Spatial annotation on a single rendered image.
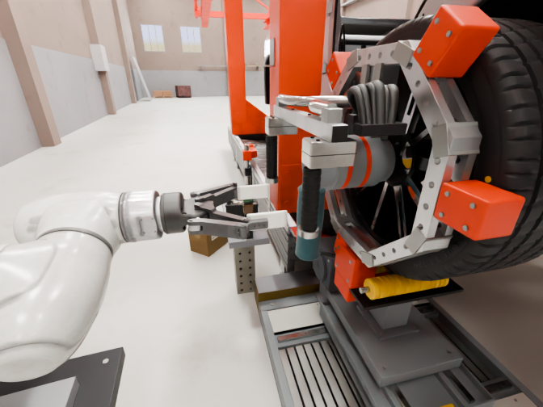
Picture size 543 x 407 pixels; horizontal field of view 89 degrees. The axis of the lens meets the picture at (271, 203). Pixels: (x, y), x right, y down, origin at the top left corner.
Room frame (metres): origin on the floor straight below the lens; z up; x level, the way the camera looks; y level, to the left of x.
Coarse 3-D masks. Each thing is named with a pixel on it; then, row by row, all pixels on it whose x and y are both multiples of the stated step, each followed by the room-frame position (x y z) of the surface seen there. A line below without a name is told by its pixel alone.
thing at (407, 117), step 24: (408, 96) 0.96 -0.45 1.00; (408, 120) 0.72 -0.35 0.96; (408, 144) 0.76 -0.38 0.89; (360, 192) 0.88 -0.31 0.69; (384, 192) 0.76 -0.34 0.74; (408, 192) 0.94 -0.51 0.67; (360, 216) 0.83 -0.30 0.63; (384, 216) 0.83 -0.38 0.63; (408, 216) 0.66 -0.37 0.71; (384, 240) 0.70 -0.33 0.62
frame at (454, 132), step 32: (352, 64) 0.81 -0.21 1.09; (384, 64) 0.68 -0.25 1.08; (416, 64) 0.58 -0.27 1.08; (416, 96) 0.56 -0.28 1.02; (448, 96) 0.54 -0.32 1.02; (448, 128) 0.47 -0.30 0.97; (448, 160) 0.46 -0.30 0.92; (352, 224) 0.79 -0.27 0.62; (416, 224) 0.49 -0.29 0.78; (384, 256) 0.57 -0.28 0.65; (416, 256) 0.54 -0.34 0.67
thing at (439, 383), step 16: (336, 320) 0.83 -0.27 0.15; (336, 336) 0.76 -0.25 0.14; (352, 352) 0.69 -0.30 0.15; (352, 368) 0.63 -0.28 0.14; (464, 368) 0.61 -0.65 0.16; (368, 384) 0.57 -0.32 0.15; (400, 384) 0.57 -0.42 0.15; (416, 384) 0.57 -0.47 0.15; (432, 384) 0.57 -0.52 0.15; (448, 384) 0.56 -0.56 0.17; (464, 384) 0.56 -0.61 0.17; (480, 384) 0.56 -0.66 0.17; (368, 400) 0.53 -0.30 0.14; (384, 400) 0.52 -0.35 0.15; (400, 400) 0.50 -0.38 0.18; (416, 400) 0.52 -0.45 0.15; (432, 400) 0.52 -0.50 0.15; (448, 400) 0.52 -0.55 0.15; (464, 400) 0.51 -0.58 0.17; (480, 400) 0.52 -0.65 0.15
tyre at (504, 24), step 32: (416, 32) 0.72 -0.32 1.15; (512, 32) 0.59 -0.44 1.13; (480, 64) 0.54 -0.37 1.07; (512, 64) 0.51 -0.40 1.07; (480, 96) 0.52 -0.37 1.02; (512, 96) 0.48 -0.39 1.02; (480, 128) 0.50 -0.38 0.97; (512, 128) 0.45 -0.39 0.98; (480, 160) 0.49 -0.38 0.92; (512, 160) 0.44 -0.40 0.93; (512, 192) 0.43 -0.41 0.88; (448, 256) 0.49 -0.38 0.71; (480, 256) 0.45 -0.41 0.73; (512, 256) 0.47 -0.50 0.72
